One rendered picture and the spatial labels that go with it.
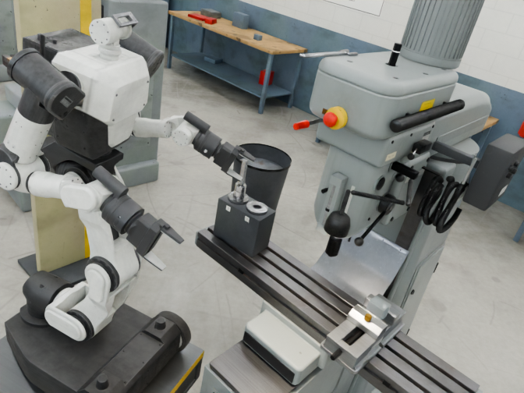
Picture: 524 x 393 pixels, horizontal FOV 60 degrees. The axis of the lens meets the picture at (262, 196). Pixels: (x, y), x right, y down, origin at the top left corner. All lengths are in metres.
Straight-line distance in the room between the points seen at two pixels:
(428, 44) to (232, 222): 0.99
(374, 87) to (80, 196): 0.79
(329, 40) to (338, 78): 5.33
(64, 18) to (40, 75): 1.39
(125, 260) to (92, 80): 0.68
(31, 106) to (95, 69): 0.19
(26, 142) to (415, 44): 1.16
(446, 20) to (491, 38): 4.17
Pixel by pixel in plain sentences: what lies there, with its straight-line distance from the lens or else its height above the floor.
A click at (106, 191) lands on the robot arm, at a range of 1.23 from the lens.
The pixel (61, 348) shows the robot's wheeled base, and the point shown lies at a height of 0.57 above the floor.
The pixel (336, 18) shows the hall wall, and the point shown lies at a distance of 6.54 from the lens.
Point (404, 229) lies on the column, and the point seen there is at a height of 1.22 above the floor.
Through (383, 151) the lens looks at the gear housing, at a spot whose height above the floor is 1.69.
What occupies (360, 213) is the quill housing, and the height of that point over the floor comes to 1.44.
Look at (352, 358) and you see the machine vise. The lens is 1.57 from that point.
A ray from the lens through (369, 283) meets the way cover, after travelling 1.99.
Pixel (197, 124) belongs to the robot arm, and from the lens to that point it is 1.62.
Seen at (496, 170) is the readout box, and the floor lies 1.66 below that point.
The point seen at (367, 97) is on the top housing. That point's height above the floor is 1.84.
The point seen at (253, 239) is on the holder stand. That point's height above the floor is 1.08.
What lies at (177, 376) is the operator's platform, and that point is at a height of 0.40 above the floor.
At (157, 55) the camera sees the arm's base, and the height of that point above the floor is 1.75.
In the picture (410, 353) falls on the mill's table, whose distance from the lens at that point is 1.76.
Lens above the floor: 2.15
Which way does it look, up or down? 30 degrees down
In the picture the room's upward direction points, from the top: 12 degrees clockwise
